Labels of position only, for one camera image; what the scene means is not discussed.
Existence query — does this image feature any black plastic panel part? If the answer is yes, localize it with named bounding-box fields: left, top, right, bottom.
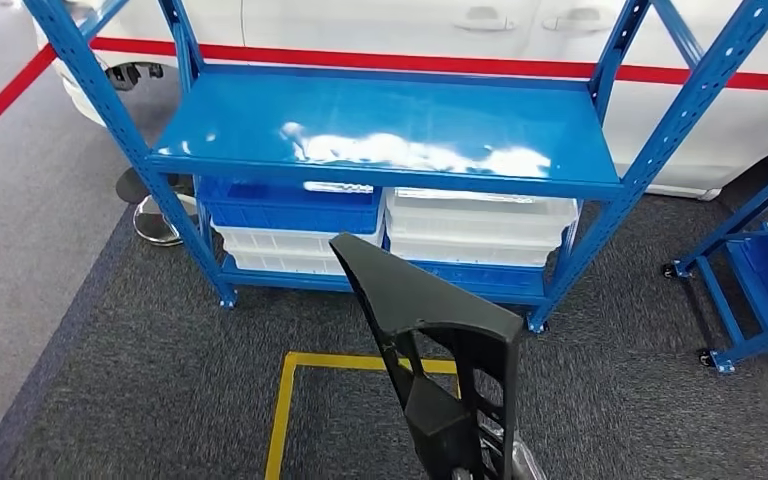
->
left=328, top=233, right=525, bottom=480

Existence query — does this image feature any blue metal shelf rack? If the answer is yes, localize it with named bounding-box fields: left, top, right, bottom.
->
left=22, top=0, right=768, bottom=335

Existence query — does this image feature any blue plastic crate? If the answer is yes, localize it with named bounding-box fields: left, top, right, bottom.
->
left=195, top=177, right=385, bottom=234

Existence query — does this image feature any yellow floor tape square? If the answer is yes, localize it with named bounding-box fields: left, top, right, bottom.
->
left=264, top=352, right=463, bottom=480

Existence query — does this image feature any red barrier belt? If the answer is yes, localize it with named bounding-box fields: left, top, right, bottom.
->
left=0, top=44, right=58, bottom=159
left=89, top=36, right=768, bottom=94

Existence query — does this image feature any white car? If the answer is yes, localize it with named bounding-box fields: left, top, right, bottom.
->
left=29, top=0, right=768, bottom=202

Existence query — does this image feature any blue wheeled metal rack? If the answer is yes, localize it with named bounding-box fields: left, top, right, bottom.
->
left=662, top=153, right=768, bottom=376

